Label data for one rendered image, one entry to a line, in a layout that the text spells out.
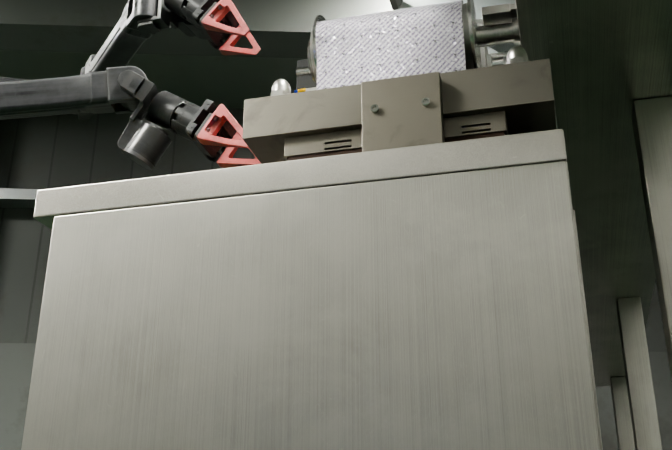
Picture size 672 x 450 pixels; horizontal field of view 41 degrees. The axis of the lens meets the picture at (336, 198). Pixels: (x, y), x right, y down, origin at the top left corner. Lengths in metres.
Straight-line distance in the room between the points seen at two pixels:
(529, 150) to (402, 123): 0.17
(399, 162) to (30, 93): 0.71
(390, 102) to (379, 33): 0.34
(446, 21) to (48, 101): 0.65
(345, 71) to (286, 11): 2.46
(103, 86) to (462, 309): 0.77
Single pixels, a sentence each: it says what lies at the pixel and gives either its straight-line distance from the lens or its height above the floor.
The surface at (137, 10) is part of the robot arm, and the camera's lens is 1.70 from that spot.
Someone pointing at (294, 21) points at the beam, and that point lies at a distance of 3.85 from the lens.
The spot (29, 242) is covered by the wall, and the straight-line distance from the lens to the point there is 5.02.
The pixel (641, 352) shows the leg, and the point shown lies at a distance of 2.43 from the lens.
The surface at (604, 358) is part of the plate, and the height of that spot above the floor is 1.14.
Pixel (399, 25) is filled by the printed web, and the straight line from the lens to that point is 1.45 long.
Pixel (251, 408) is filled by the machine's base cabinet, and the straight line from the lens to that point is 0.99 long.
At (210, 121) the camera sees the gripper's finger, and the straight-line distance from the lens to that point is 1.40.
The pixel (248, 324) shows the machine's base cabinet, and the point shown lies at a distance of 1.02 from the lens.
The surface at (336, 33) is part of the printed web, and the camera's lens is 1.47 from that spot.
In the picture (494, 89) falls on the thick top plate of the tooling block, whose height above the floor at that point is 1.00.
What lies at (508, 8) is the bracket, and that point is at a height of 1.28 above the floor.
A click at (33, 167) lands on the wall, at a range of 5.20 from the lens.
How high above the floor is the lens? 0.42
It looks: 24 degrees up
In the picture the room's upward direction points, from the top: straight up
